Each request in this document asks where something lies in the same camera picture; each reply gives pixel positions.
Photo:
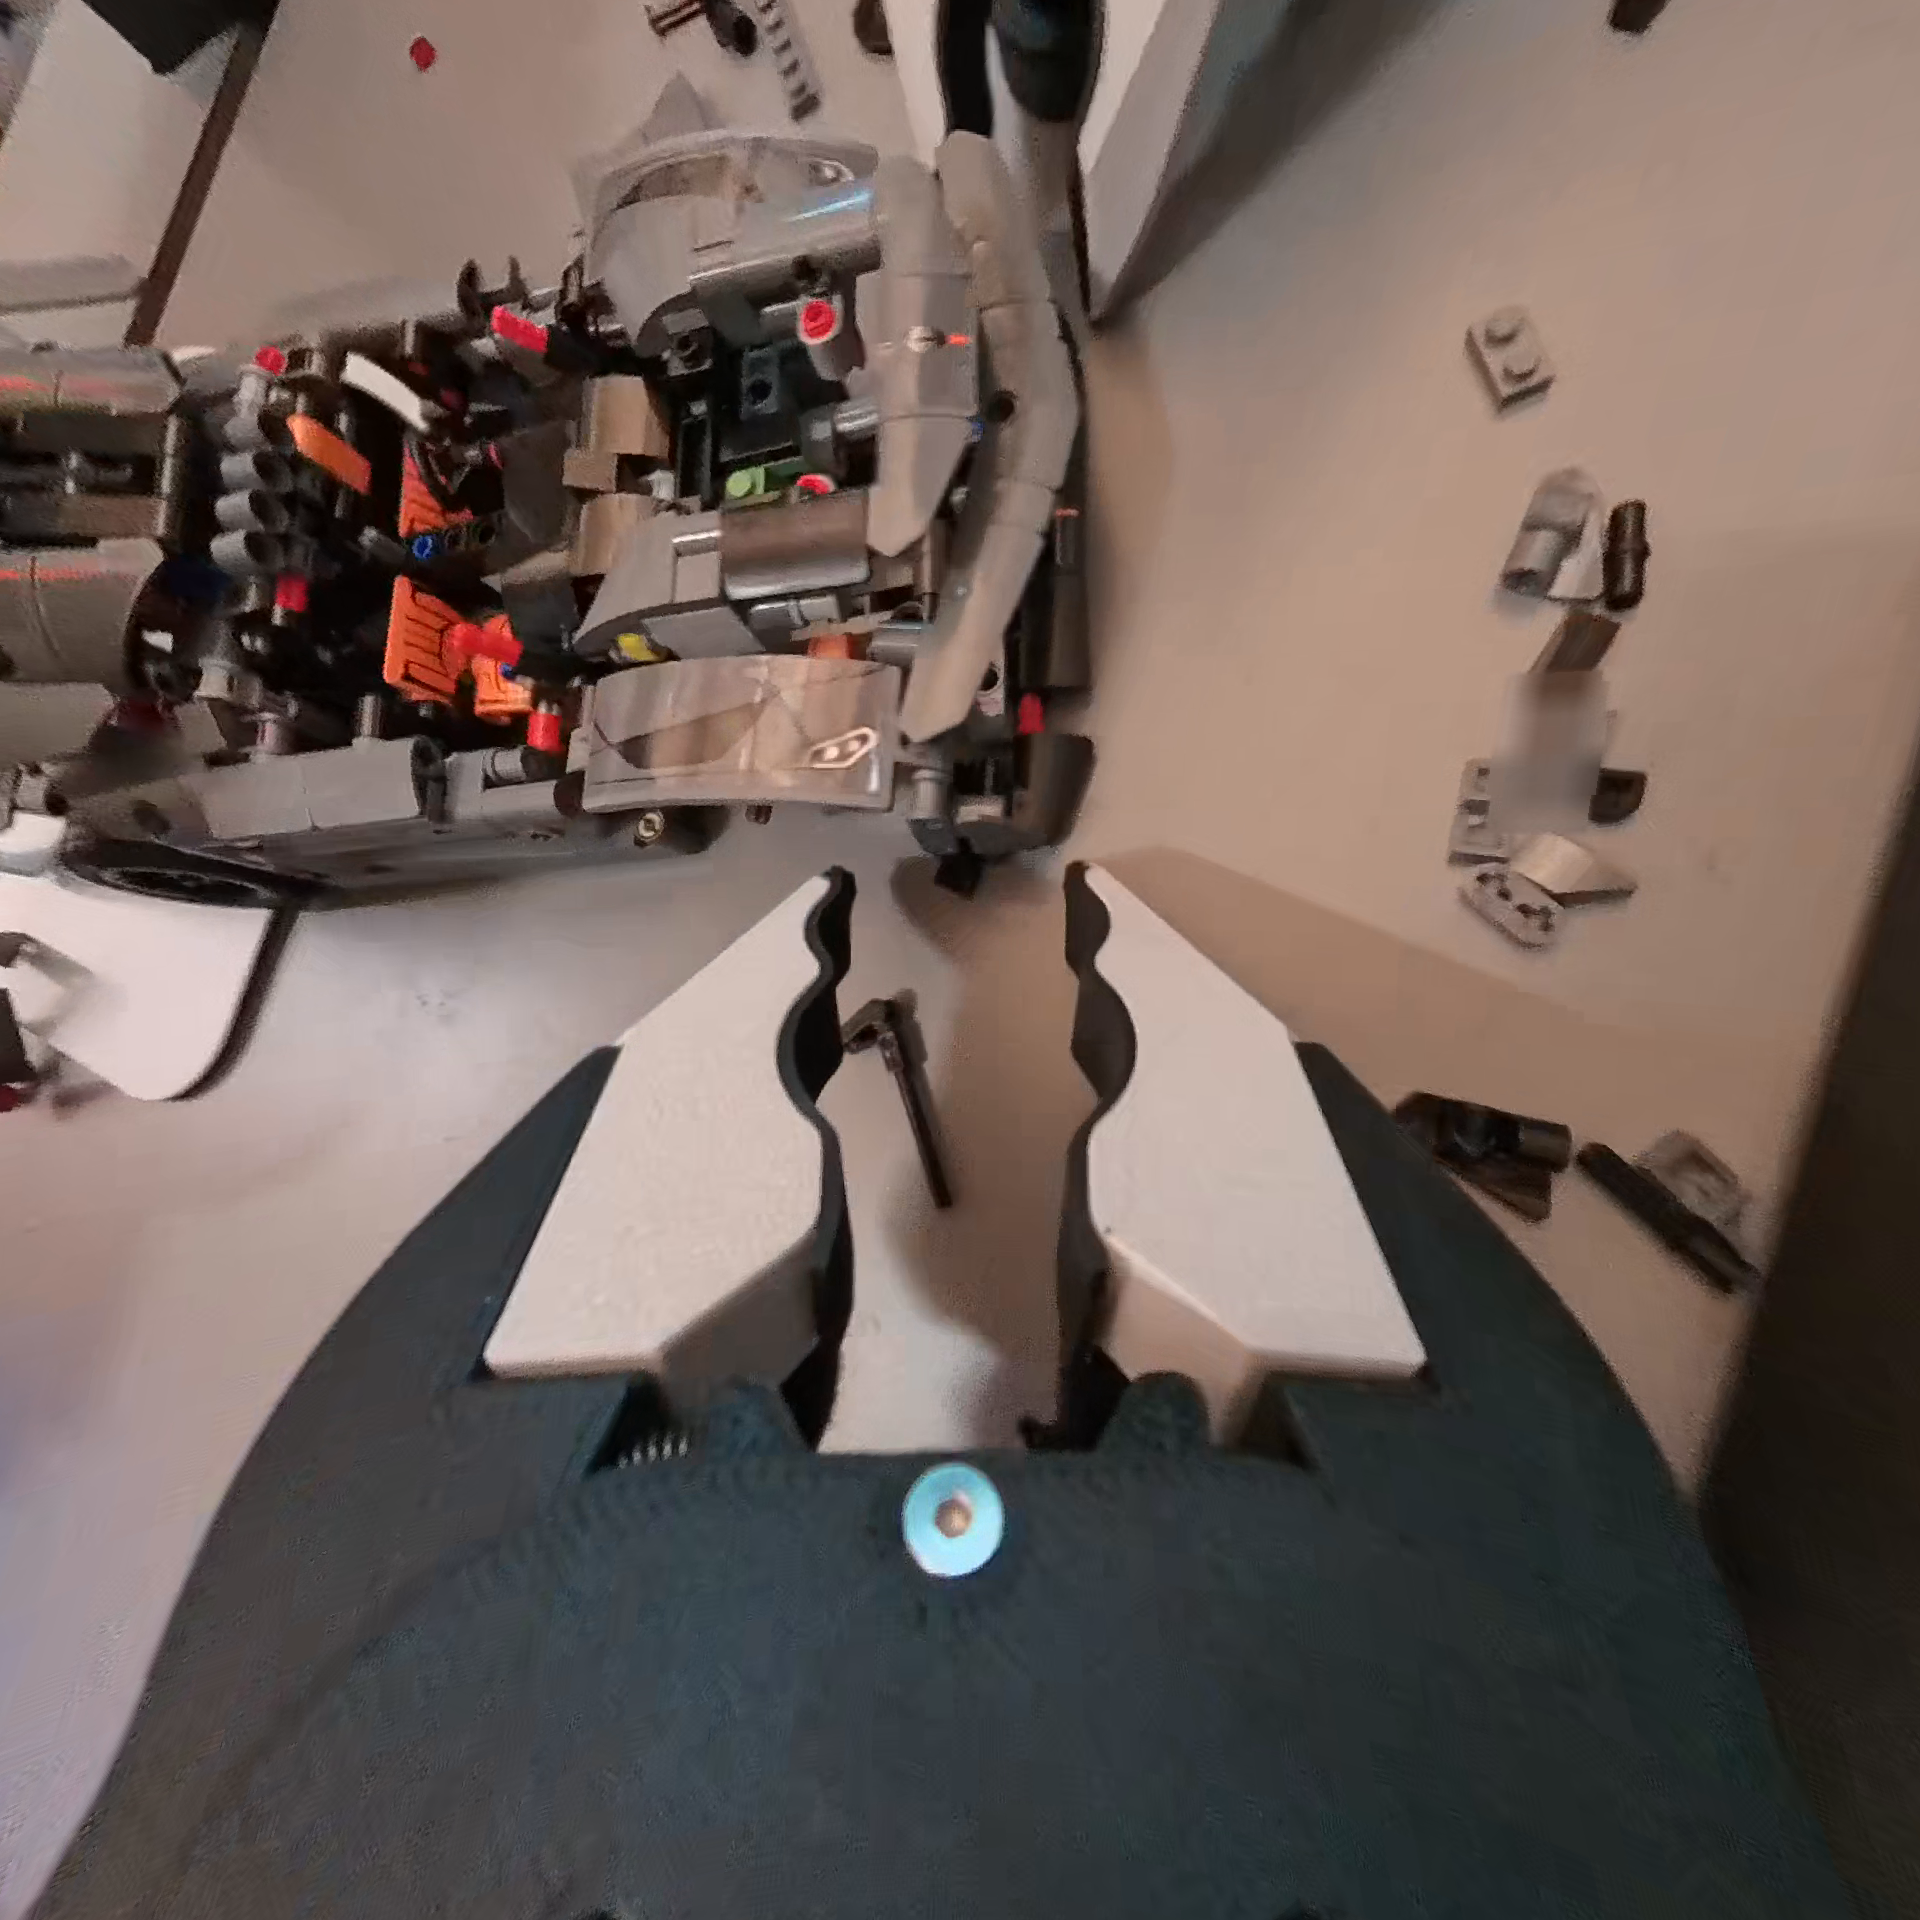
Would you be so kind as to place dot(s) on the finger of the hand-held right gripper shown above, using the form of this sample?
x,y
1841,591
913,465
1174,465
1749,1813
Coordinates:
x,y
1187,120
962,67

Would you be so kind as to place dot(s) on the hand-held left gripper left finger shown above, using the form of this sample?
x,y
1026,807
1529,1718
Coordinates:
x,y
659,1200

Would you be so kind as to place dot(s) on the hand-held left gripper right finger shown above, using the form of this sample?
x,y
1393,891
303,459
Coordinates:
x,y
1244,1200

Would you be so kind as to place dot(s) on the grey lego car model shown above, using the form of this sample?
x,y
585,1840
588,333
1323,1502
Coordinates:
x,y
781,555

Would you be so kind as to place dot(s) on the long grey studded lego plate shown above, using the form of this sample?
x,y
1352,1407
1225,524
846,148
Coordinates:
x,y
795,67

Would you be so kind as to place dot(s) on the black bent lego liftarm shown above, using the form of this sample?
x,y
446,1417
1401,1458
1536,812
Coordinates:
x,y
731,24

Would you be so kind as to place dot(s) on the black lego axle with connector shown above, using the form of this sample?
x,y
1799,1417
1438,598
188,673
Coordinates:
x,y
920,1112

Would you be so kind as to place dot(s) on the grey lego panel assembly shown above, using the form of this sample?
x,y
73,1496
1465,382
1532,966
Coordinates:
x,y
682,120

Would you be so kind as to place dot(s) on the brown lego axle connector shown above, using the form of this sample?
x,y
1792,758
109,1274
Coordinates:
x,y
675,16

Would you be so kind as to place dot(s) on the grey lego plate cross holes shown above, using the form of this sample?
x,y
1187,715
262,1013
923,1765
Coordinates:
x,y
1505,906

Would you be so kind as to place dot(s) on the grey two-stud lego plate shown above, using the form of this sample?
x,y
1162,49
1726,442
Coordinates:
x,y
1505,360

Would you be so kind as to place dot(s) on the grey lego piece square holes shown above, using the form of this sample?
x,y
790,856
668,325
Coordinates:
x,y
1475,818

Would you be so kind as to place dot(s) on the light grey curved lego slope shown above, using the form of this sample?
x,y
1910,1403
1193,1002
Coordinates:
x,y
1569,867

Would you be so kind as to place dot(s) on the short black lego pin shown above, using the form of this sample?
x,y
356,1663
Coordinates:
x,y
1627,555

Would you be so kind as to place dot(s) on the black smooth lego tile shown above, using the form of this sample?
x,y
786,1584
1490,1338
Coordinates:
x,y
1574,643

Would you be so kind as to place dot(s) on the white rounded board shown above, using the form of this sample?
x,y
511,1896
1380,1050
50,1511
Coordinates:
x,y
135,992

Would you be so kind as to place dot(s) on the small grey lego bracket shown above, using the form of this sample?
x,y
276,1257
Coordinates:
x,y
1702,1169

